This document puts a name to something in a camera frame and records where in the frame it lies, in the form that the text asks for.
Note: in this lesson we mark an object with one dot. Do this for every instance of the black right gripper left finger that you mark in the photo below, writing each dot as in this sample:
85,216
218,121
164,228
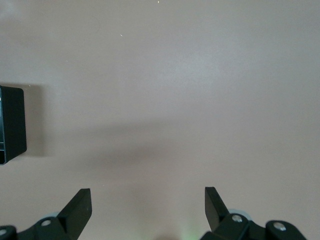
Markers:
75,215

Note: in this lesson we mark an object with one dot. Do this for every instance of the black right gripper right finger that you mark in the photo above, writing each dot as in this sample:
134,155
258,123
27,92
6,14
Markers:
218,215

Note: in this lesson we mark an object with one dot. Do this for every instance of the black plastic box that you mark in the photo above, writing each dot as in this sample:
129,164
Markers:
15,125

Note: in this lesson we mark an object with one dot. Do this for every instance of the brown table mat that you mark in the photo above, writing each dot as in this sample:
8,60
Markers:
175,100

